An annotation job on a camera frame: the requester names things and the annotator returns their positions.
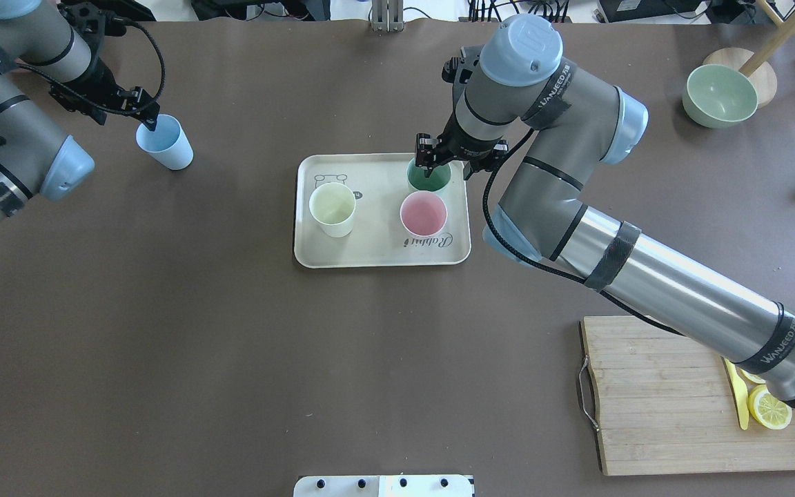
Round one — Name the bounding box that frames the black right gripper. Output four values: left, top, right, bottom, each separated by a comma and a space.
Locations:
415, 117, 510, 178

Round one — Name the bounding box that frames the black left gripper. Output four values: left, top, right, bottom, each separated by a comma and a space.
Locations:
48, 62, 160, 132

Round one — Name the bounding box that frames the green plastic cup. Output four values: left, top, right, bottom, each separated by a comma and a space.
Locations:
406, 159, 452, 192

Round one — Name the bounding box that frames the blue plastic cup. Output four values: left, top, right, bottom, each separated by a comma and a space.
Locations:
135, 114, 195, 170

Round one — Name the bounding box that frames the pink plastic cup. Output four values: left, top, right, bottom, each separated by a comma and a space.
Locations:
400, 190, 448, 239

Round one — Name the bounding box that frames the cream plastic cup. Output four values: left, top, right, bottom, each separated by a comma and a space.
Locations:
309, 182, 356, 238

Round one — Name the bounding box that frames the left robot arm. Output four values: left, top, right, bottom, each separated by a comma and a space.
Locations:
0, 1, 159, 222

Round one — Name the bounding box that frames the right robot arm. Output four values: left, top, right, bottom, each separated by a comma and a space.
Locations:
418, 14, 795, 408

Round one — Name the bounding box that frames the beige rabbit tray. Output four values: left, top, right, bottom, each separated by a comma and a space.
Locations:
294, 153, 472, 269

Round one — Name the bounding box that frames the green bowl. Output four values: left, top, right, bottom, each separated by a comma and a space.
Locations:
682, 65, 759, 129

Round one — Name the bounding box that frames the wooden glass stand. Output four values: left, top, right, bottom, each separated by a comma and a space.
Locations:
703, 1, 795, 109

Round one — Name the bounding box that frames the wooden cutting board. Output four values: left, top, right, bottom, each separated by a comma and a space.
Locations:
580, 315, 795, 477

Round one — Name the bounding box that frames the lemon half slice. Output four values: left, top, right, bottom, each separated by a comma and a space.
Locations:
738, 368, 765, 384
747, 384, 793, 430

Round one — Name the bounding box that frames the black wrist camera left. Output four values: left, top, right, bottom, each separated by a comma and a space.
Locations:
57, 1, 127, 45

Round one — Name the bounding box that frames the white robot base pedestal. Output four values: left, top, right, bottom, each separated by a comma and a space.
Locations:
293, 474, 475, 496

